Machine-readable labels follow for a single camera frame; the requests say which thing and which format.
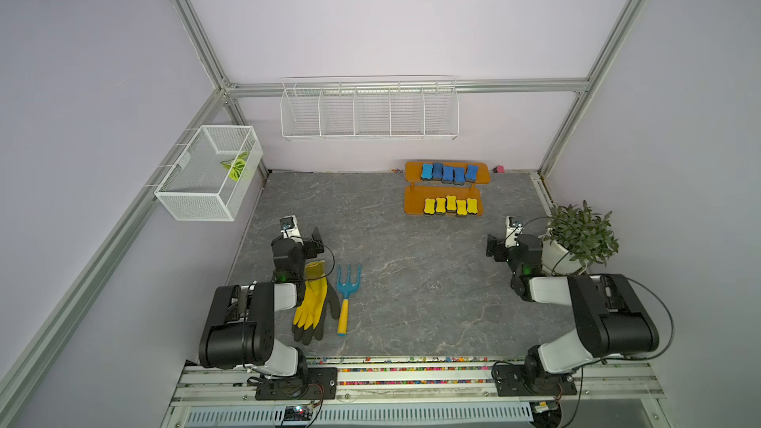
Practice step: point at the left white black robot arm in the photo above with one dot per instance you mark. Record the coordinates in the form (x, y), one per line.
(240, 326)

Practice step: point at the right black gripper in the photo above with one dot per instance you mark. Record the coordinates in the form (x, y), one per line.
(500, 248)

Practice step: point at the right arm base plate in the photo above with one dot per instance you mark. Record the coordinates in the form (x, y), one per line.
(518, 380)

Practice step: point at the blue yellow garden fork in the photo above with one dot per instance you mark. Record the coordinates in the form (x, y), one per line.
(348, 282)

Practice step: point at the yellow whiteboard eraser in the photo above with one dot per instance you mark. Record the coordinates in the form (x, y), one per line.
(429, 207)
(462, 207)
(440, 205)
(472, 206)
(451, 203)

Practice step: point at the long white wire wall basket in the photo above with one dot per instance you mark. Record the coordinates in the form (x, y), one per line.
(403, 107)

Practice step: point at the orange two-tier wooden shelf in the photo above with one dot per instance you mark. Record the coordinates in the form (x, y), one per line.
(417, 190)

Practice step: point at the blue whiteboard eraser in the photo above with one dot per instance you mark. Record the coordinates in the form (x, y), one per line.
(426, 172)
(459, 176)
(448, 174)
(437, 171)
(472, 173)

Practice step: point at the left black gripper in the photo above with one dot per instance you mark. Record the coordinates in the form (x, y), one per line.
(308, 246)

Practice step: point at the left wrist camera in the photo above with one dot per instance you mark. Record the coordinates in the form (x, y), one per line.
(289, 227)

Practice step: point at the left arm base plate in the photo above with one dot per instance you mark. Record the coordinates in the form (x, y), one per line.
(295, 383)

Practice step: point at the aluminium rail frame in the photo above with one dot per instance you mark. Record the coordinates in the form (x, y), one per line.
(421, 392)

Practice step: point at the white wire side basket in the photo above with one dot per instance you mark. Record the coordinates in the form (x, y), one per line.
(197, 188)

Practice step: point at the potted green plant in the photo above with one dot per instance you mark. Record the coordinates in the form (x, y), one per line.
(577, 237)

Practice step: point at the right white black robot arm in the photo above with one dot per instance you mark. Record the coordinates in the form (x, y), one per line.
(610, 319)

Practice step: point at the green toy in basket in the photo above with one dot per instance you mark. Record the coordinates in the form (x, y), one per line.
(236, 167)

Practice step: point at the yellow black gardening glove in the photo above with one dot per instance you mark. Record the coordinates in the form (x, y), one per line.
(320, 300)

